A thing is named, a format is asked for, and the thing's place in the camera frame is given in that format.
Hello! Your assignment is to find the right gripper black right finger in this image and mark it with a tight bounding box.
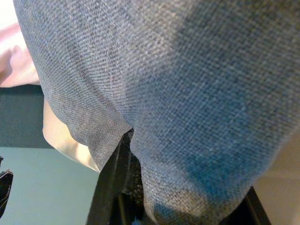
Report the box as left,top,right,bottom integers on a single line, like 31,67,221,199
220,186,272,225

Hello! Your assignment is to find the white cartoon print blanket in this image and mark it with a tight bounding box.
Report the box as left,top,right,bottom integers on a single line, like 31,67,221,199
0,0,41,89

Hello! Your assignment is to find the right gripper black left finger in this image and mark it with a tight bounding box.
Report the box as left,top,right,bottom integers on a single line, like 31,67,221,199
86,128,145,225

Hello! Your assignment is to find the cream fabric sheet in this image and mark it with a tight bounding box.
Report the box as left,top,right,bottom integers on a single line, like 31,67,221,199
42,102,101,173

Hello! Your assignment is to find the grey fabric pillow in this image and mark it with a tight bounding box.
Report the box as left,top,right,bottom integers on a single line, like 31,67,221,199
13,0,300,225

